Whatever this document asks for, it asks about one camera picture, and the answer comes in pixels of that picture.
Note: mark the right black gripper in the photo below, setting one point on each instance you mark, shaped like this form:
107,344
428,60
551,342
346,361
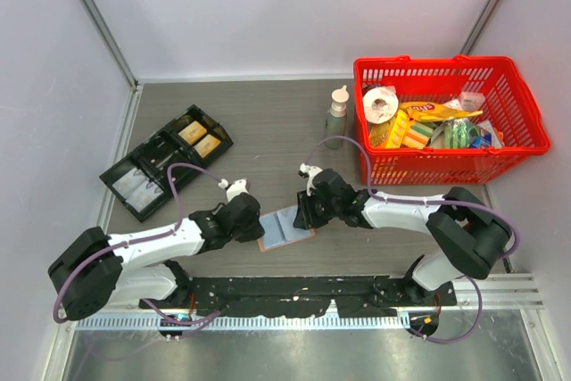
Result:
305,218

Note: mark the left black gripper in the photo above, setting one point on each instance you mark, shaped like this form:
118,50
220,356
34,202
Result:
256,232

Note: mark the pink card holder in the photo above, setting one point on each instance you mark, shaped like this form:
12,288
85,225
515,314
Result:
279,229

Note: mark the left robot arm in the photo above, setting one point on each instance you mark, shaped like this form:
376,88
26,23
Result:
88,272

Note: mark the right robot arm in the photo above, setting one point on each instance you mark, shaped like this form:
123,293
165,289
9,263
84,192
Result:
469,236

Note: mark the gold card stack lower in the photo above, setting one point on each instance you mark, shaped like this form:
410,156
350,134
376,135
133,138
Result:
206,145

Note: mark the gold card stack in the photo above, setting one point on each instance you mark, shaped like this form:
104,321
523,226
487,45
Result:
193,132
206,145

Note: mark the silver card stack lower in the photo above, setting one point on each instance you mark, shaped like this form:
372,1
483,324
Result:
143,196

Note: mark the silver card stack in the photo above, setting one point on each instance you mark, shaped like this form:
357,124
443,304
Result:
143,196
129,182

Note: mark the gold card stack upper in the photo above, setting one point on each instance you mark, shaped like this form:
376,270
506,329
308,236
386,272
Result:
193,132

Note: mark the black card organizer tray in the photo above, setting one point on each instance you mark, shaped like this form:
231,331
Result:
163,148

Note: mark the silver card stack upper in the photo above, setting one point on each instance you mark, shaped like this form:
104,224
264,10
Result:
129,182

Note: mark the green pump bottle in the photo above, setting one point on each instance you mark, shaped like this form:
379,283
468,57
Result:
336,121

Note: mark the yellow green sponge pack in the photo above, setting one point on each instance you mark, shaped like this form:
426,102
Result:
404,131

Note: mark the toilet paper roll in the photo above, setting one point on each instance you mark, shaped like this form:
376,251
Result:
380,104

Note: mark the yellow chips bag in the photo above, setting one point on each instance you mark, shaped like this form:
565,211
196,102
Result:
431,112

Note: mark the green packaged item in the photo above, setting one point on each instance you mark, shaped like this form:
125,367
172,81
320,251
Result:
456,133

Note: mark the blue packaged item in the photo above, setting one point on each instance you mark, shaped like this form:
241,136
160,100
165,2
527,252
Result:
482,138

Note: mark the white small packet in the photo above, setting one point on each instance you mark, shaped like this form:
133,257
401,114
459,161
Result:
471,101

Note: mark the red shopping basket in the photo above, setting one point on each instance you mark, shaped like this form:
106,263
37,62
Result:
477,150

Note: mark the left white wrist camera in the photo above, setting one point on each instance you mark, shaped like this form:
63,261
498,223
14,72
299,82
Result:
234,189

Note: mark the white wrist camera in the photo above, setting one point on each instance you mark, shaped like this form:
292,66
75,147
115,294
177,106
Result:
309,172
234,189

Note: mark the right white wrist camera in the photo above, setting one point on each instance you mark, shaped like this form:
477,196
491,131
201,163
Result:
309,172

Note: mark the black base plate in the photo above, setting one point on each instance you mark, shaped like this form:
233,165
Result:
304,297

